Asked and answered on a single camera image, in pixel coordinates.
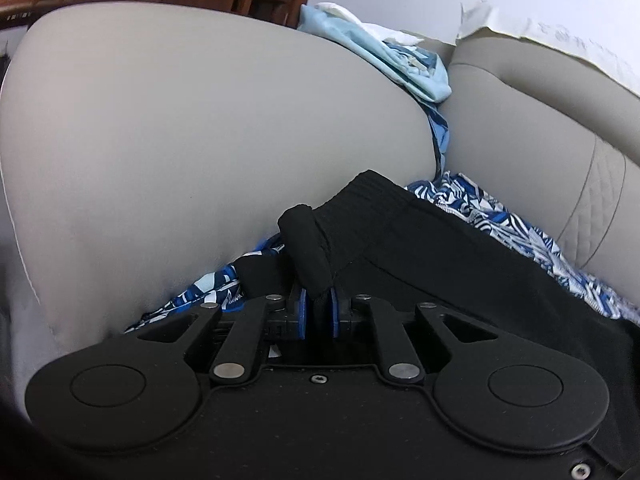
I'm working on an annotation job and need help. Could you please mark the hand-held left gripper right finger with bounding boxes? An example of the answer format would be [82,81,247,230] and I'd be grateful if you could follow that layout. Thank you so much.
[328,284,502,384]

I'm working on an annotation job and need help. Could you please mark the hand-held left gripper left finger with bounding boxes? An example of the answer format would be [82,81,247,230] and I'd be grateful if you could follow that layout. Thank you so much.
[133,284,308,384]

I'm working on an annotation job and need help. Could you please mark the black pants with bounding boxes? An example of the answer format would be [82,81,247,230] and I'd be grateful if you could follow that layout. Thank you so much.
[239,170,640,461]

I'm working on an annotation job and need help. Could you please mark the beige sofa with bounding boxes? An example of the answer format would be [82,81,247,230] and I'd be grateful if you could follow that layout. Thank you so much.
[0,0,640,361]

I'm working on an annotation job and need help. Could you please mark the blue white patterned blanket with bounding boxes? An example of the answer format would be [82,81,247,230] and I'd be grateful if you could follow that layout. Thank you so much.
[123,43,640,335]

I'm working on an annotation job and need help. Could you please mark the light blue cloth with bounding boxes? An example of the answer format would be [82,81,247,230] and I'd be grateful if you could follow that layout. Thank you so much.
[299,3,454,104]

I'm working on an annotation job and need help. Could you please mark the white cloth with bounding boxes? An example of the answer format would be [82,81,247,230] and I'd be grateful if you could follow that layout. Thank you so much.
[314,2,429,47]

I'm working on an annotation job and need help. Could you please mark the white paper sheet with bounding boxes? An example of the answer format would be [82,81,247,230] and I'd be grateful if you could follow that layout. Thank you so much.
[456,0,640,97]

